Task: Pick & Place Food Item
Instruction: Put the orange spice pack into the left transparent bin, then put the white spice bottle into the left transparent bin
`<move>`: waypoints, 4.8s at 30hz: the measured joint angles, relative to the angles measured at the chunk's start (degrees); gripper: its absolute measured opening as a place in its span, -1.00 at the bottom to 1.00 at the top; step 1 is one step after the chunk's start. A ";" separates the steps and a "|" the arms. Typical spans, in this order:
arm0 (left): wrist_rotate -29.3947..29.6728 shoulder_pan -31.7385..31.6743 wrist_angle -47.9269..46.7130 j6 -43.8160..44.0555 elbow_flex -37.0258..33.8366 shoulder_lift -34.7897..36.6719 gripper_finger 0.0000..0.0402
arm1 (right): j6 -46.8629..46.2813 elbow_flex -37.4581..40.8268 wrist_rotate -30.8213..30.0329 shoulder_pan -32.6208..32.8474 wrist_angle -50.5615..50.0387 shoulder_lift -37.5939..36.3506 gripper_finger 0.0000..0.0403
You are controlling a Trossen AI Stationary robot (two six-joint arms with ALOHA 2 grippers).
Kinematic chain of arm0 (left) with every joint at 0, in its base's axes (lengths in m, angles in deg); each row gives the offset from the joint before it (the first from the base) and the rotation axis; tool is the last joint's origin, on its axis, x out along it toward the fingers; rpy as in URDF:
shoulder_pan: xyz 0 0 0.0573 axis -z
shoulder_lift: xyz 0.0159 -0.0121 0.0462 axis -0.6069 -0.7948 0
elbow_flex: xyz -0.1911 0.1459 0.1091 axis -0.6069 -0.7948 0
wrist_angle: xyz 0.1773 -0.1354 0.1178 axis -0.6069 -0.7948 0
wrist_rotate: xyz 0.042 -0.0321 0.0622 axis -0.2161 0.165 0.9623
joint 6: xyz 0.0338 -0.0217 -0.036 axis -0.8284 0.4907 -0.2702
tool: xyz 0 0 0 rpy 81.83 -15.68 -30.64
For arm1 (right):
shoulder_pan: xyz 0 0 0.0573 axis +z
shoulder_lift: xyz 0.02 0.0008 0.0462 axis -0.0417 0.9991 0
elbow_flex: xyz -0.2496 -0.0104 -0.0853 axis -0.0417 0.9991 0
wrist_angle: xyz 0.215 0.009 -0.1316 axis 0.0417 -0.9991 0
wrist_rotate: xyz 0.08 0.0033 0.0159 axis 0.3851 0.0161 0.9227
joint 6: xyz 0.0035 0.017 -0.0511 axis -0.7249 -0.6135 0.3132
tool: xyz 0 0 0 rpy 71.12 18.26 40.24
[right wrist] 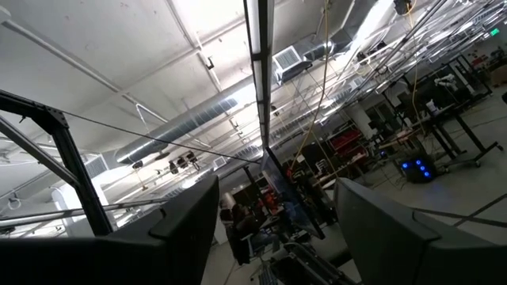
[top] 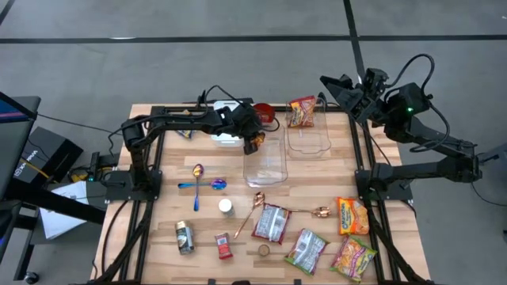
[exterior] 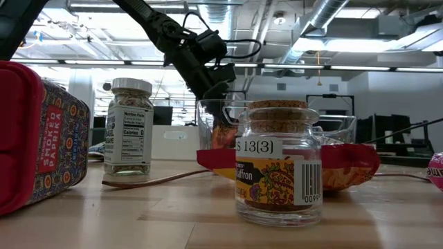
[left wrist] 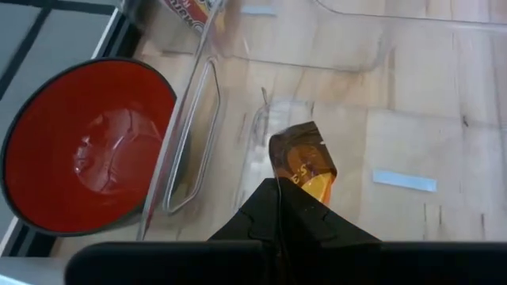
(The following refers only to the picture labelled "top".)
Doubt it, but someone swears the shiny disc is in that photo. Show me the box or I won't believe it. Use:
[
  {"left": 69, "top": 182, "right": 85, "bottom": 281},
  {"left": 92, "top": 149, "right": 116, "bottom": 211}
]
[{"left": 177, "top": 178, "right": 228, "bottom": 192}]

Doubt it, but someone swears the green pink ramen packet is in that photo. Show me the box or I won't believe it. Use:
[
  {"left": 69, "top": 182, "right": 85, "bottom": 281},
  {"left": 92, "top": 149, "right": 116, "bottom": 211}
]
[{"left": 329, "top": 234, "right": 379, "bottom": 283}]

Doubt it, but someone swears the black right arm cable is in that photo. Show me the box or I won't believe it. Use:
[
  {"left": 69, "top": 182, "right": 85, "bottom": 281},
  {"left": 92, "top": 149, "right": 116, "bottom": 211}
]
[{"left": 386, "top": 53, "right": 452, "bottom": 154}]

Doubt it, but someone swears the black computer monitor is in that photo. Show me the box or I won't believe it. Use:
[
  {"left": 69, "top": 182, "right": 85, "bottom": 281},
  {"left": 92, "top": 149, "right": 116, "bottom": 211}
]
[{"left": 0, "top": 90, "right": 42, "bottom": 201}]

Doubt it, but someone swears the white paper sheet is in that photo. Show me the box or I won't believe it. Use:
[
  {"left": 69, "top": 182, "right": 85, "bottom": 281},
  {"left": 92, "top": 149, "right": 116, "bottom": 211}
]
[{"left": 39, "top": 180, "right": 90, "bottom": 241}]

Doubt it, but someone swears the thick black floor cable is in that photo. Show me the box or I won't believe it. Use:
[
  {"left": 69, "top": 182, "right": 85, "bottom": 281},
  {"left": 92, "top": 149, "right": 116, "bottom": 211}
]
[{"left": 101, "top": 199, "right": 132, "bottom": 276}]

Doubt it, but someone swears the black wheeled stand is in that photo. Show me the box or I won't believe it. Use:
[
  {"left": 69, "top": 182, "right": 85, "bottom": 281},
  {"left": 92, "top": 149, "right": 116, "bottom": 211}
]
[{"left": 0, "top": 180, "right": 107, "bottom": 284}]

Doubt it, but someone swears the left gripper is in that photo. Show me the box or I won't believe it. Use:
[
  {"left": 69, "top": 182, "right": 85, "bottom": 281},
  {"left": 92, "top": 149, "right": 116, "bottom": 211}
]
[{"left": 219, "top": 104, "right": 265, "bottom": 156}]

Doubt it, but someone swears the small red packet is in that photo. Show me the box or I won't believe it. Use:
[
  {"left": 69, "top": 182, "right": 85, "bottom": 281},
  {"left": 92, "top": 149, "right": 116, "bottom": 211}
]
[{"left": 214, "top": 231, "right": 234, "bottom": 260}]

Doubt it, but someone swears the grey chair base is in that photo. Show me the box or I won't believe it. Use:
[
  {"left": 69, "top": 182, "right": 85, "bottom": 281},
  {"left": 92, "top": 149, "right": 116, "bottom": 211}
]
[{"left": 477, "top": 142, "right": 507, "bottom": 167}]

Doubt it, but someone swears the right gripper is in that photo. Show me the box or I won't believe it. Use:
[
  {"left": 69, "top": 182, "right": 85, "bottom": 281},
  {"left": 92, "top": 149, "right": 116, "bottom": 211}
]
[{"left": 319, "top": 74, "right": 391, "bottom": 124}]

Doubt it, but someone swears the iridescent metal spoon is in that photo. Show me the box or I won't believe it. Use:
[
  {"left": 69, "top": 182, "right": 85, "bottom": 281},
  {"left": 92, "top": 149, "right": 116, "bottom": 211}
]
[{"left": 192, "top": 163, "right": 205, "bottom": 212}]

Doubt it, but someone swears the black computer case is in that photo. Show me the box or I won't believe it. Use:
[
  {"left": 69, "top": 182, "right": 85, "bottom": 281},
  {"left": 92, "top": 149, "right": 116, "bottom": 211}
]
[{"left": 13, "top": 126, "right": 84, "bottom": 185}]

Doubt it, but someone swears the orange Maruchan ramen packet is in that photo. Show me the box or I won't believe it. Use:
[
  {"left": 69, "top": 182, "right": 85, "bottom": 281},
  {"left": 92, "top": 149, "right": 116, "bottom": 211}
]
[{"left": 337, "top": 196, "right": 371, "bottom": 237}]

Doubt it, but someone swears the red-edged ramen packet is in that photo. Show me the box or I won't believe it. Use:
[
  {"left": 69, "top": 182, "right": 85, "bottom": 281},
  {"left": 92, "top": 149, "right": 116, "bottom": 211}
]
[{"left": 250, "top": 203, "right": 293, "bottom": 245}]

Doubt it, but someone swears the red yellow ramen packet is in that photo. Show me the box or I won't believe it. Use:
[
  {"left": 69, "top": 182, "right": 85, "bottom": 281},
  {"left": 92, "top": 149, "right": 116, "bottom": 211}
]
[{"left": 288, "top": 95, "right": 318, "bottom": 129}]

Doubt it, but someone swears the copper spoon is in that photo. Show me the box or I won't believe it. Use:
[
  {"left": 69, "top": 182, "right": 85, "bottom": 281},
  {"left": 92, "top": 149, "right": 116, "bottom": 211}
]
[
  {"left": 285, "top": 205, "right": 332, "bottom": 219},
  {"left": 233, "top": 191, "right": 266, "bottom": 240}
]

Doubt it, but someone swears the white-capped bagel seasoning jar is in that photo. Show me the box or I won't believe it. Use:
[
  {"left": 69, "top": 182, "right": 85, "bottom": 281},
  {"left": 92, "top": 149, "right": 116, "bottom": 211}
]
[{"left": 218, "top": 198, "right": 235, "bottom": 218}]

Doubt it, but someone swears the thin black cable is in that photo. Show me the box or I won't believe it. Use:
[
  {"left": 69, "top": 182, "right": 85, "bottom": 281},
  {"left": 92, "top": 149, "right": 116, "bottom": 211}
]
[{"left": 37, "top": 113, "right": 124, "bottom": 139}]

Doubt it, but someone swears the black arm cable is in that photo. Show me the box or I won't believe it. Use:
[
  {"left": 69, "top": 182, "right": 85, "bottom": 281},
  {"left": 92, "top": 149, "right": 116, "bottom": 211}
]
[
  {"left": 386, "top": 53, "right": 452, "bottom": 154},
  {"left": 197, "top": 84, "right": 245, "bottom": 110}
]

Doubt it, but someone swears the clear plastic bin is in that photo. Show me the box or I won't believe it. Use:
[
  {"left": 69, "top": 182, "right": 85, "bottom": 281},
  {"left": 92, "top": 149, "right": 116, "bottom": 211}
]
[
  {"left": 242, "top": 122, "right": 289, "bottom": 188},
  {"left": 284, "top": 96, "right": 332, "bottom": 159}
]

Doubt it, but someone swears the white plastic bin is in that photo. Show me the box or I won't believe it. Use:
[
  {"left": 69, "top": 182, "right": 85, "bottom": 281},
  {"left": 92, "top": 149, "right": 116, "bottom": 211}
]
[{"left": 212, "top": 100, "right": 246, "bottom": 148}]

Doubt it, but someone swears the green-edged ramen packet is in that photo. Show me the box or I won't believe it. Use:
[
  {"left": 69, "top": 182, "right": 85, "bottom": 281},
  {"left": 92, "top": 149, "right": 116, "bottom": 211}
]
[{"left": 283, "top": 227, "right": 330, "bottom": 277}]

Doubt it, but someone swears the red bowl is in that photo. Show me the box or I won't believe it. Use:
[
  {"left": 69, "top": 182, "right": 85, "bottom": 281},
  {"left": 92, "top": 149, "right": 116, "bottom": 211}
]
[{"left": 253, "top": 102, "right": 277, "bottom": 124}]

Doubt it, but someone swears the yellow cable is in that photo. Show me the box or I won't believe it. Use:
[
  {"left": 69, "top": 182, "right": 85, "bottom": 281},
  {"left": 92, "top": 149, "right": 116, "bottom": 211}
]
[{"left": 21, "top": 157, "right": 51, "bottom": 180}]

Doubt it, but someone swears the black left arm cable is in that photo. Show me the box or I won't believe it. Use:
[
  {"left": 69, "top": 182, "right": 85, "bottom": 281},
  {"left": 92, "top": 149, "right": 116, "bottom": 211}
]
[{"left": 197, "top": 84, "right": 245, "bottom": 110}]

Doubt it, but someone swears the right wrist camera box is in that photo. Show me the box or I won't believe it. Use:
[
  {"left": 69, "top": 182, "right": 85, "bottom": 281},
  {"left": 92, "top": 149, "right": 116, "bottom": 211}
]
[{"left": 363, "top": 66, "right": 390, "bottom": 94}]

